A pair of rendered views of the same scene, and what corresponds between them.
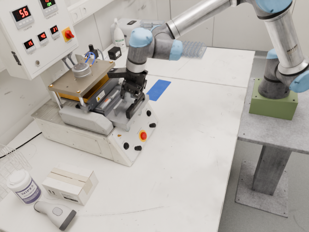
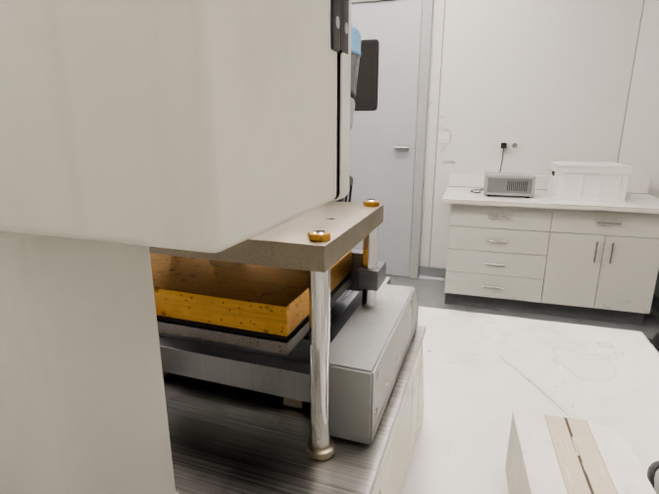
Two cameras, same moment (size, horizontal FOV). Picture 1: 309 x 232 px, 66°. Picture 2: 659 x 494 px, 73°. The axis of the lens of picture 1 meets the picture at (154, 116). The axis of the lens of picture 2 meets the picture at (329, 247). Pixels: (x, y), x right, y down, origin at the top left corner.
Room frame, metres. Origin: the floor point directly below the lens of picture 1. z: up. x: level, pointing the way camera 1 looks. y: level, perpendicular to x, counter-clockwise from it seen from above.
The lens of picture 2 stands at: (0.94, 0.73, 1.19)
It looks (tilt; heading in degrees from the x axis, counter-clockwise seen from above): 15 degrees down; 260
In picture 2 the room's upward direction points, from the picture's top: straight up
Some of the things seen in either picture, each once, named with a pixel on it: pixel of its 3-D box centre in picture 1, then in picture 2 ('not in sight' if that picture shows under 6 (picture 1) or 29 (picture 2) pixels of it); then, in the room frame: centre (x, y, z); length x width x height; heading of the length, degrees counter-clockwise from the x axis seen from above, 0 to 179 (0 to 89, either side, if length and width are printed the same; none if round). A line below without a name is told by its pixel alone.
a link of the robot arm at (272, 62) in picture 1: (279, 62); not in sight; (0.97, -0.63, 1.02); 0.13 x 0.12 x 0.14; 5
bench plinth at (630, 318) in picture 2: not in sight; (533, 293); (-0.99, -1.92, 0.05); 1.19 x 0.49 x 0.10; 152
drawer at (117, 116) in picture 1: (111, 102); (281, 302); (0.91, 0.20, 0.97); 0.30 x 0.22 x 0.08; 60
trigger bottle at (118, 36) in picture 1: (118, 35); not in sight; (1.82, 0.19, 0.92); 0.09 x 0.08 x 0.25; 3
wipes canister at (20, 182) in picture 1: (25, 187); not in sight; (0.60, 0.58, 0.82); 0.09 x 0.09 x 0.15
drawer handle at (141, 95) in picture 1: (135, 104); not in sight; (0.84, 0.08, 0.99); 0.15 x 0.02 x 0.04; 150
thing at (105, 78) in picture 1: (86, 80); (221, 253); (0.97, 0.29, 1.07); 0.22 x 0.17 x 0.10; 150
